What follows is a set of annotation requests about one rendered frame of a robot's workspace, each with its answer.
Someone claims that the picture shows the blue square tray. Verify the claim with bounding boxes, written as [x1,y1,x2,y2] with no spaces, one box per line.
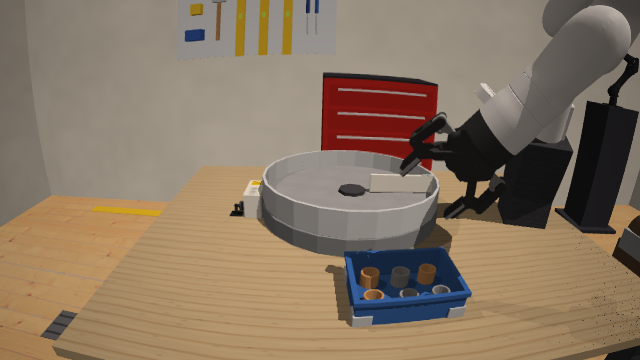
[343,247,472,327]

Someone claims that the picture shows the bronze bushing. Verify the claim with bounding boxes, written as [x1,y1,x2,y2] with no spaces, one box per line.
[363,289,384,300]
[360,267,380,289]
[417,264,436,285]

